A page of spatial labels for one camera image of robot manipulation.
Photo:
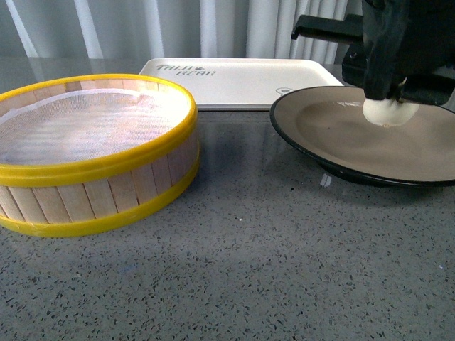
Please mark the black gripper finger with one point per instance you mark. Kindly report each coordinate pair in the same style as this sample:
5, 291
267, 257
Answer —
385, 28

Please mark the yellow rimmed bamboo steamer basket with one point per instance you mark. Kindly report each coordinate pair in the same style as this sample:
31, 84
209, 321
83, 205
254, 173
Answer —
93, 196

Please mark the white steamed bun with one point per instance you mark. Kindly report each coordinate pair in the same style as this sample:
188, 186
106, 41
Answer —
388, 112

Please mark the grey pleated curtain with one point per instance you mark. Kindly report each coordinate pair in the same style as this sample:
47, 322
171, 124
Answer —
144, 30

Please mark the white mesh steamer liner cloth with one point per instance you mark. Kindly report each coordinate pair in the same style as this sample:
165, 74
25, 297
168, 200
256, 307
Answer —
88, 124

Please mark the white bear print tray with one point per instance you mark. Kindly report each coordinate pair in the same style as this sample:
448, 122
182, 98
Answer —
245, 84

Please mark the brown plate with black rim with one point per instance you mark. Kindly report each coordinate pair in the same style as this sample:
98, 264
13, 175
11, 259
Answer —
327, 124

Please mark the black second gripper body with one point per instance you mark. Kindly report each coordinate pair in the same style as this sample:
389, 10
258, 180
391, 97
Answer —
430, 43

